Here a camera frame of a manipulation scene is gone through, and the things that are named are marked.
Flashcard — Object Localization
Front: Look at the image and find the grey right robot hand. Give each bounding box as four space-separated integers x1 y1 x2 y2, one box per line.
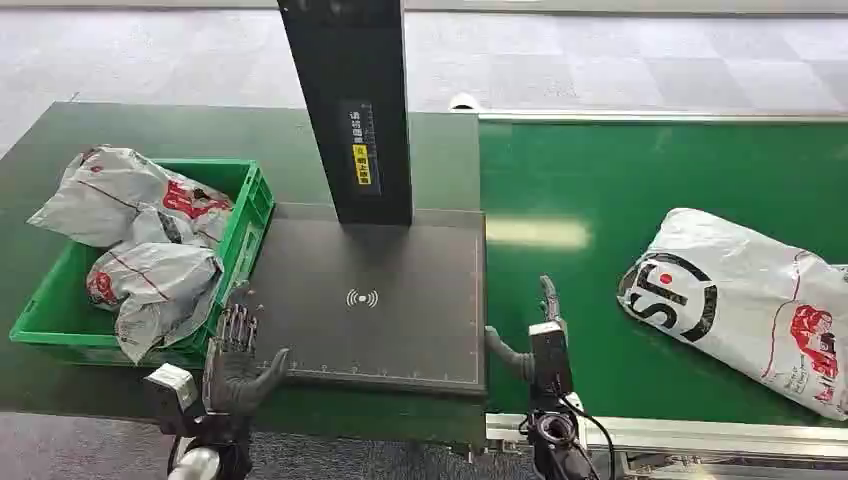
484 274 570 386

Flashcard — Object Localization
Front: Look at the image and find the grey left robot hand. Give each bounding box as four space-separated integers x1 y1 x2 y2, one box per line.
201 303 291 417

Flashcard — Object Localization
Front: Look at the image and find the green conveyor belt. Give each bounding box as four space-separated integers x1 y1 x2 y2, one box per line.
478 119 848 429

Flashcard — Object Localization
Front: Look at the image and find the grey parcel bag red print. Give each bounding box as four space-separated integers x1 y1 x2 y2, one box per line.
26 145 234 250
84 239 227 366

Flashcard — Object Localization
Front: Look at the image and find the green plastic crate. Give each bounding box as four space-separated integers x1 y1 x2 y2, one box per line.
9 157 276 370

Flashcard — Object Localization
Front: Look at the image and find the black scanner platform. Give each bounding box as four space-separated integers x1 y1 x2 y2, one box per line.
228 201 488 397

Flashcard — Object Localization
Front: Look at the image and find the white parcel bag black logo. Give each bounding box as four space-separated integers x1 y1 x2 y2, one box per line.
616 207 848 423

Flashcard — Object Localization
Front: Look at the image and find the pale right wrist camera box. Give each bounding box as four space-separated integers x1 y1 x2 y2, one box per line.
527 321 575 399

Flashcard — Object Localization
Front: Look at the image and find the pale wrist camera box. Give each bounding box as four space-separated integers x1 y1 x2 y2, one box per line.
527 321 575 399
143 362 200 413

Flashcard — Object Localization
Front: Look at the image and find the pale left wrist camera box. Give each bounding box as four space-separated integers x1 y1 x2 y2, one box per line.
143 362 200 413

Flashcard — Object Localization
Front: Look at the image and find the silver conveyor frame rail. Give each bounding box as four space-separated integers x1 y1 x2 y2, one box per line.
476 109 848 126
485 411 848 462

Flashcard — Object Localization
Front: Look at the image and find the black scanner post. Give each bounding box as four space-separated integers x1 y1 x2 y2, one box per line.
276 0 415 227

